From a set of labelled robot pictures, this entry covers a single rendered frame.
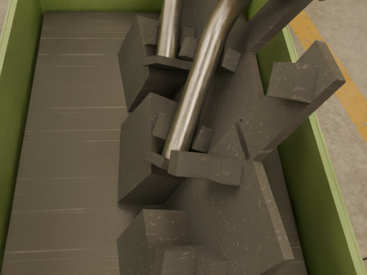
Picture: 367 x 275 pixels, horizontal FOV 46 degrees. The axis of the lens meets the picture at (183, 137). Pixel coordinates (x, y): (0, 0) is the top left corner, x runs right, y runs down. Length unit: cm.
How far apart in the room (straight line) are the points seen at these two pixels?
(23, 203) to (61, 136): 12
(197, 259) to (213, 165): 10
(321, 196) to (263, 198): 16
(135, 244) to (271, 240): 18
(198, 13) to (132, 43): 13
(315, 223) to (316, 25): 182
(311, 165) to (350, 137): 132
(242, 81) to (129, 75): 24
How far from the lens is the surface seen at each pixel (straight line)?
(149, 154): 52
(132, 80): 68
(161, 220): 50
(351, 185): 175
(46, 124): 68
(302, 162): 59
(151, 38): 64
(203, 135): 52
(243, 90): 51
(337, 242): 52
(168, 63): 60
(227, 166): 42
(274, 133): 39
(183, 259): 45
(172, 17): 62
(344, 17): 243
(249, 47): 53
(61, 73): 74
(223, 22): 52
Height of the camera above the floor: 138
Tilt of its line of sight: 55 degrees down
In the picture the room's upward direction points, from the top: 7 degrees clockwise
